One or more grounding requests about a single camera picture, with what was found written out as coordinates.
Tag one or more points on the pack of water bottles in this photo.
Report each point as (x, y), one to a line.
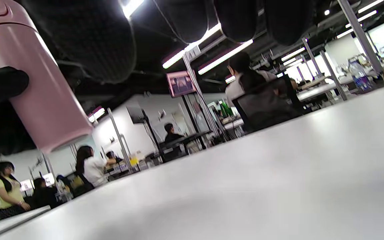
(361, 76)

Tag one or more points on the hanging monitor screen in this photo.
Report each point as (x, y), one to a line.
(181, 83)

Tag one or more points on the white work table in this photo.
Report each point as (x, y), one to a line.
(313, 90)
(8, 223)

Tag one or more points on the black office chair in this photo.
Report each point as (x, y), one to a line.
(265, 106)

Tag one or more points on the person's right hand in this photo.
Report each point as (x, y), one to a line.
(88, 40)

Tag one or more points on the pink insulated bottle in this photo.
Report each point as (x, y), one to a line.
(45, 103)

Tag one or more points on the ceiling light strip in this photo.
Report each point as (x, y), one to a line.
(131, 6)
(96, 114)
(225, 56)
(192, 45)

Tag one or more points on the metal frame pole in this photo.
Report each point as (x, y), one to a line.
(118, 140)
(202, 96)
(362, 36)
(312, 56)
(333, 75)

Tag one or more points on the yellow cup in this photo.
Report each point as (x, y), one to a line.
(134, 161)

